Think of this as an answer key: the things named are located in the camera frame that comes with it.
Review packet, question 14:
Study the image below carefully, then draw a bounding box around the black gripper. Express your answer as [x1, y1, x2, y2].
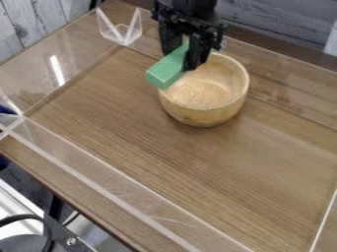
[152, 0, 225, 71]

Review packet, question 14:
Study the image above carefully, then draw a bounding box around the green rectangular block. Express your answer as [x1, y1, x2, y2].
[145, 42, 189, 90]

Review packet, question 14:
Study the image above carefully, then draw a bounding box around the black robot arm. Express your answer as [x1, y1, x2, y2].
[152, 0, 225, 71]

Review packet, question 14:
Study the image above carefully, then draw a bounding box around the light brown wooden bowl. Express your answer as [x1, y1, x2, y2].
[158, 53, 251, 127]

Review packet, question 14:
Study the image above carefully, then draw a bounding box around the black table leg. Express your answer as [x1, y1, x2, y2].
[49, 196, 65, 221]

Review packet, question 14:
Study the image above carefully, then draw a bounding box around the clear acrylic enclosure wall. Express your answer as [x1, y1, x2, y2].
[0, 1, 337, 252]

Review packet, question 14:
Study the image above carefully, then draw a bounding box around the black metal bracket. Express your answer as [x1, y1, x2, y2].
[45, 216, 97, 252]

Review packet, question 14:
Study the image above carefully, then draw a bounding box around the black cable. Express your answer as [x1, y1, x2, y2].
[0, 215, 57, 252]

